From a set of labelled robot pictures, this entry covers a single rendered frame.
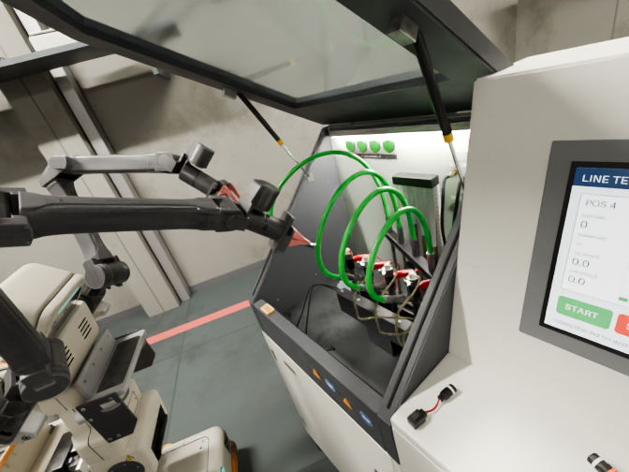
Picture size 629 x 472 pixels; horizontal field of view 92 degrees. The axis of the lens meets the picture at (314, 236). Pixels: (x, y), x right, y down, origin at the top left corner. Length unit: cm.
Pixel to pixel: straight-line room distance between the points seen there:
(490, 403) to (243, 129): 272
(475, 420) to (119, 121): 301
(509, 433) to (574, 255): 34
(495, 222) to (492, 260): 8
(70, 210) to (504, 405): 85
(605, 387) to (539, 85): 50
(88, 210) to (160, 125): 247
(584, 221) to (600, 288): 11
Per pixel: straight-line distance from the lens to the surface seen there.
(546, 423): 77
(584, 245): 63
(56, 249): 360
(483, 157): 66
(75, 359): 112
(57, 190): 131
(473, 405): 77
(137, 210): 64
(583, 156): 61
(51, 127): 309
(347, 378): 85
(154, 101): 305
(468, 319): 77
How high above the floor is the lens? 162
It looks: 26 degrees down
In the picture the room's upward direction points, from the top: 16 degrees counter-clockwise
